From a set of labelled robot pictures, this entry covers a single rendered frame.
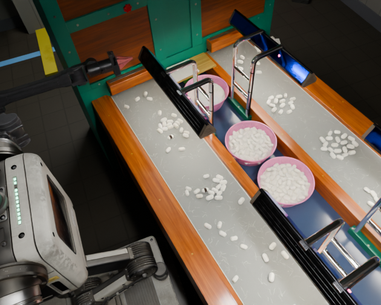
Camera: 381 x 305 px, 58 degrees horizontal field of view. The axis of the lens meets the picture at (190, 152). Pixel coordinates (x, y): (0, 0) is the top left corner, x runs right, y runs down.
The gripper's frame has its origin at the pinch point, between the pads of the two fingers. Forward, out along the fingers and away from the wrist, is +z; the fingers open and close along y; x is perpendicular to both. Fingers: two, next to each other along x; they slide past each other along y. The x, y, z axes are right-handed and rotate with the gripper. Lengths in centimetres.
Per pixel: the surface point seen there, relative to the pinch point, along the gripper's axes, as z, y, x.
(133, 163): -15, 49, 8
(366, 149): 96, 65, 46
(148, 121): 1.4, 42.7, -16.8
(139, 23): 14.2, -4.5, -35.9
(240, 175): 30, 59, 35
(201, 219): 4, 65, 46
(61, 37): -25.7, -10.7, -27.0
